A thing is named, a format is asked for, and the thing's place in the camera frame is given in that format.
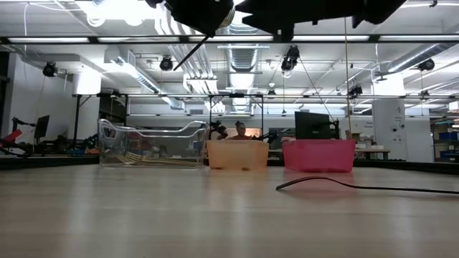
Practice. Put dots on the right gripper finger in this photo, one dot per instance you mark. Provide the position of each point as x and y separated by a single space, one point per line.
279 28

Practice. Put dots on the dark metal fork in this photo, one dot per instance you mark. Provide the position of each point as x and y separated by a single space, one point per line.
190 53
290 185

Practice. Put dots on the clear plastic bin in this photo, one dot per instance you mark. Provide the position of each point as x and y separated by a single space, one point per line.
172 143

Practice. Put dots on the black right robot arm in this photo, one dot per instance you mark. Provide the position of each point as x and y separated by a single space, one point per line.
380 9

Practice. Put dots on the black ceiling fixture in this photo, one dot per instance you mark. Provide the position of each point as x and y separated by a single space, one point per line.
355 91
290 59
426 64
166 64
49 69

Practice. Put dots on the black overhead light beam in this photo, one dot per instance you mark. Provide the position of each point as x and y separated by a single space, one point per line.
374 38

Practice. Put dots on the black computer monitor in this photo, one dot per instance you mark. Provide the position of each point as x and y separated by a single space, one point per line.
312 125

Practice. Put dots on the person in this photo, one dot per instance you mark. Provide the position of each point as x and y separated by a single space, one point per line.
241 130

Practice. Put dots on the pink plastic bin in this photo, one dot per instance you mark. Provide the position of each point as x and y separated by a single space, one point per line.
319 156

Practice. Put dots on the orange plastic bin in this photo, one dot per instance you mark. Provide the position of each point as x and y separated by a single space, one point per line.
236 156

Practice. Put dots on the background wooden table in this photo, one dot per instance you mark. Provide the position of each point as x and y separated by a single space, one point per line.
371 151

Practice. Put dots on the background storage shelf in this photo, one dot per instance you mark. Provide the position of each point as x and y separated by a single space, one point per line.
446 136

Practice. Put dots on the small black background monitor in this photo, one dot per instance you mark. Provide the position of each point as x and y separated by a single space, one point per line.
42 127

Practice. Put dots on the red background item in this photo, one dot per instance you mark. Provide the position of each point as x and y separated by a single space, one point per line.
12 136

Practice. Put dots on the silver ventilation duct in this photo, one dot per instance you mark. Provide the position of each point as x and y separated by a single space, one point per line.
244 59

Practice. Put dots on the background black metal frame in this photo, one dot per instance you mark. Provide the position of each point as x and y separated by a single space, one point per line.
236 95

